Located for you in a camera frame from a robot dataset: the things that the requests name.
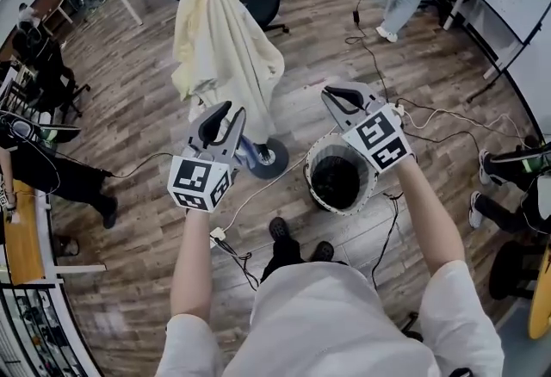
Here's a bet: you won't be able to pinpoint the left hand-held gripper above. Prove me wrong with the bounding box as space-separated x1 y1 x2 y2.
167 101 247 213

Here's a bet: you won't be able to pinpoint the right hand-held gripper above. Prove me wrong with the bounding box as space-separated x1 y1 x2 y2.
319 81 415 175

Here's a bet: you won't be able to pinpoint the black clothes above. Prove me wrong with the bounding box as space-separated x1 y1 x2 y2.
311 154 362 210

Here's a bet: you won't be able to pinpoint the cream yellow clothes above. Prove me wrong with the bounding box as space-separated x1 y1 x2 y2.
170 0 286 145

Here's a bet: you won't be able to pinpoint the white round laundry basket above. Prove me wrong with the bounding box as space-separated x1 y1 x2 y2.
303 133 381 218

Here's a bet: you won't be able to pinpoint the person's right forearm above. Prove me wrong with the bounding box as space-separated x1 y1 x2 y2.
392 153 469 284

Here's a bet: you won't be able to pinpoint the person's left forearm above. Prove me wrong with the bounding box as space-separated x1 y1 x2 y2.
170 206 217 327

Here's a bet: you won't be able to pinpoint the clothes rack with round base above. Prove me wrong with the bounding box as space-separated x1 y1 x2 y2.
238 136 291 180

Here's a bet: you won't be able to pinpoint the person's left black shoe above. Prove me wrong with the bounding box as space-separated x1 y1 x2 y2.
268 216 291 242

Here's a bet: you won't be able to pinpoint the person's black shoe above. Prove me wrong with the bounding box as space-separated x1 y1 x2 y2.
268 216 291 242
310 240 336 263

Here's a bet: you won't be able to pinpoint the person's black trousers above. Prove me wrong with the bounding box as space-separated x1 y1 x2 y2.
259 236 350 287

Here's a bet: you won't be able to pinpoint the person's right black shoe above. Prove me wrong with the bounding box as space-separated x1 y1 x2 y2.
310 240 336 263

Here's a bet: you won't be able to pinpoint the person's white shirt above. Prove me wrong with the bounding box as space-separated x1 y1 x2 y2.
153 258 505 377

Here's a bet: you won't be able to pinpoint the wooden side desk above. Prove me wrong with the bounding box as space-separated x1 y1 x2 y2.
3 178 46 287

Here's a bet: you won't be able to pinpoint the black round stool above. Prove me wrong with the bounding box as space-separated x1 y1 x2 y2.
487 238 544 302

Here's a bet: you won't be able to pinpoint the yellow curved board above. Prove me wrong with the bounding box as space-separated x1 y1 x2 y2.
526 235 551 341

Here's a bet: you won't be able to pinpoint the black cable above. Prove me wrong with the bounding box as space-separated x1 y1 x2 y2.
344 0 391 101
369 192 406 294

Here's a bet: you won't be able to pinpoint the black wire shelf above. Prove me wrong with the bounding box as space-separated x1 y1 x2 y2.
0 280 94 377

